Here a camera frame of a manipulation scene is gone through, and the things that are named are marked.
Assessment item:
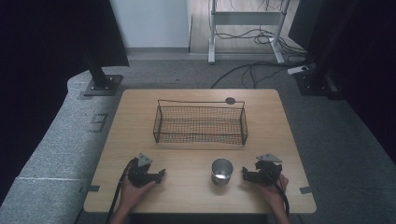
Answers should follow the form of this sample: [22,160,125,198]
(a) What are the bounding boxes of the tangle of black cables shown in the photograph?
[214,27,309,59]

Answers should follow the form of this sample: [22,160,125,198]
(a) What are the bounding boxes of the black stand with base plate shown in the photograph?
[293,0,362,101]
[81,46,124,97]

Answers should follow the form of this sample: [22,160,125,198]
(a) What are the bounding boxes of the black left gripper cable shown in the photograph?
[105,157,138,224]

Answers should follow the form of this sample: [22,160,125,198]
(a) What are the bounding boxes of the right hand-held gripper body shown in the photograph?
[254,153,284,187]

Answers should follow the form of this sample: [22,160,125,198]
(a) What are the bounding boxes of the black wire mesh basket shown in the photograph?
[152,99,249,147]

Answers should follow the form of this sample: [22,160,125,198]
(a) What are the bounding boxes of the white metal desk frame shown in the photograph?
[207,0,292,65]

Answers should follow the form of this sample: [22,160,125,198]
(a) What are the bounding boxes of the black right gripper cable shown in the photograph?
[264,169,290,218]

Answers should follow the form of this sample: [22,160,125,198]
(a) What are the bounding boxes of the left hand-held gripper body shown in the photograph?
[127,152,156,189]

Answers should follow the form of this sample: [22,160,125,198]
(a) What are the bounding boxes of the person's left hand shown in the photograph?
[119,179,157,213]

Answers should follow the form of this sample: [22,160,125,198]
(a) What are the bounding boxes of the black curtain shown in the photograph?
[0,0,131,206]
[288,0,396,157]

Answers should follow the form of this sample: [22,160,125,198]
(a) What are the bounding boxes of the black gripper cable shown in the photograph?
[105,157,138,224]
[264,169,290,218]

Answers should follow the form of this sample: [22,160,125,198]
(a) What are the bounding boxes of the person's right hand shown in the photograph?
[257,174,290,209]

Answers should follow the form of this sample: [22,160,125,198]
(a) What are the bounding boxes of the black floor cable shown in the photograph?
[210,60,311,90]

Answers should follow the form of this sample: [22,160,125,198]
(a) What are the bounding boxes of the white power strip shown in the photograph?
[286,63,310,76]

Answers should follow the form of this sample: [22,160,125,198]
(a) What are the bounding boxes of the metal cup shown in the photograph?
[210,158,234,187]

